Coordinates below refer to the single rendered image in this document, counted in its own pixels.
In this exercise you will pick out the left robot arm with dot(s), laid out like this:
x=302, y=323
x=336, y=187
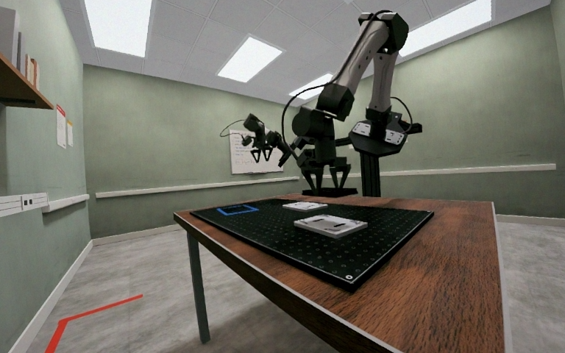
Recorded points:
x=372, y=42

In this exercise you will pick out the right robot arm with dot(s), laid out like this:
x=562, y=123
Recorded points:
x=258, y=127

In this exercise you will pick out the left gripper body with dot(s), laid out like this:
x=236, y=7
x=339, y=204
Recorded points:
x=323, y=154

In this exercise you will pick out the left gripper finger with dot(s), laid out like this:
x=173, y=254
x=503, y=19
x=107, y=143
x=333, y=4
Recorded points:
x=333, y=172
x=319, y=175

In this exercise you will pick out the white rectangular frame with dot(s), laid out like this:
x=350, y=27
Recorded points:
x=304, y=206

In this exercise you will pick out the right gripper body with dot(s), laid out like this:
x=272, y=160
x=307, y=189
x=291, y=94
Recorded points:
x=259, y=138

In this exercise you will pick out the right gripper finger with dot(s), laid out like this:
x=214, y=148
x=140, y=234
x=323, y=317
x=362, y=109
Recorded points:
x=264, y=152
x=258, y=155

